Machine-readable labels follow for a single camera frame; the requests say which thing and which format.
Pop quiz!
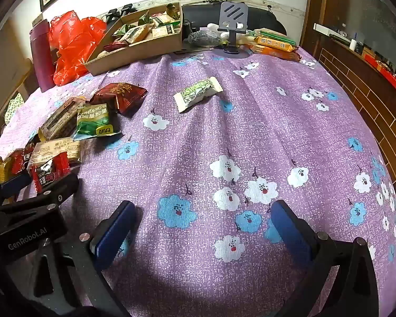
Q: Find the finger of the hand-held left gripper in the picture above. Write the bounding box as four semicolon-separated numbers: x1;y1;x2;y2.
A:
0;171;32;201
0;173;80;213

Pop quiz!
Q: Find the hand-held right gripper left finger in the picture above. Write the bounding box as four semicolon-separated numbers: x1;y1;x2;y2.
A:
30;200;137;317

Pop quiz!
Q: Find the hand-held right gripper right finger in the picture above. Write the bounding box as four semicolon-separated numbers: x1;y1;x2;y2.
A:
271;200;380;317

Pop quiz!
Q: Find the yellow snack packet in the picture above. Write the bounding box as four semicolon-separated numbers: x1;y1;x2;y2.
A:
0;156;14;185

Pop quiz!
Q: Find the small red snack packet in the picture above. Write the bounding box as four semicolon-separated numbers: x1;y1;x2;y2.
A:
31;152;70;194

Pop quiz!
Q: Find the beige snack packet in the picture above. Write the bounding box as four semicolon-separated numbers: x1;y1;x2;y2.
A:
30;139;81;166

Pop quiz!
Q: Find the brown striped snack packet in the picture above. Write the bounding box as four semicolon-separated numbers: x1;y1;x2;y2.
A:
38;96;86;141

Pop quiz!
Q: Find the green patterned cushion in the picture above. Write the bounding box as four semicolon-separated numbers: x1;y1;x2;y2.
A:
3;92;23;126

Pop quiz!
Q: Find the dark red snack packet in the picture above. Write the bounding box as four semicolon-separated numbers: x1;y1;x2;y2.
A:
90;82;148;115

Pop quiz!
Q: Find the purple floral tablecloth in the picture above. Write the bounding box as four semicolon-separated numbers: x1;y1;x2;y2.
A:
0;48;396;317

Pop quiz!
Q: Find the plum thermos bottle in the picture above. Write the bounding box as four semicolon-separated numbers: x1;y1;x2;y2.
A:
29;19;55;92

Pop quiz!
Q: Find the red plastic bag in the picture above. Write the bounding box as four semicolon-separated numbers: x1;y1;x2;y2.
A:
49;11;107;86

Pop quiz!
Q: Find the white green snack packet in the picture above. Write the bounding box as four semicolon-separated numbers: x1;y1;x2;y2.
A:
173;77;224;113

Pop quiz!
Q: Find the cardboard box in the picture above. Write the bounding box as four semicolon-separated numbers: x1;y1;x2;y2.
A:
85;2;184;76

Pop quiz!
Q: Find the pile of assorted snack packets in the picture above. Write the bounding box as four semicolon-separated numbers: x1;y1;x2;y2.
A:
102;3;182;52

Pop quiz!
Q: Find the orange biscuit packet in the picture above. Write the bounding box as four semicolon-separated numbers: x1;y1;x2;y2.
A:
251;45;301;62
256;36;298;53

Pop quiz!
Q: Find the red box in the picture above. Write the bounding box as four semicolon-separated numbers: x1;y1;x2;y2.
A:
365;56;396;96

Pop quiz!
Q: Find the black device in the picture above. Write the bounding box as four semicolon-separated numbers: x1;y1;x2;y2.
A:
104;4;137;24

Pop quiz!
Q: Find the green white biscuit packet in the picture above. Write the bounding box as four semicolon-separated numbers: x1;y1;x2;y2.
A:
247;29;294;40

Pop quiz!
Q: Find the clear plastic bag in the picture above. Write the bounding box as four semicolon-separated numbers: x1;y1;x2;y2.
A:
185;30;223;48

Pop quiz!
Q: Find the grey phone stand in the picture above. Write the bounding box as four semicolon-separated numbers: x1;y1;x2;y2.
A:
217;2;249;56

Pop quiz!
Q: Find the black sofa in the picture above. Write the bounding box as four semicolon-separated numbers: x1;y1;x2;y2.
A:
181;3;287;37

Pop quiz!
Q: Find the wooden door frame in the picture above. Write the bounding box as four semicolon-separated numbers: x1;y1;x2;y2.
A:
300;0;350;50

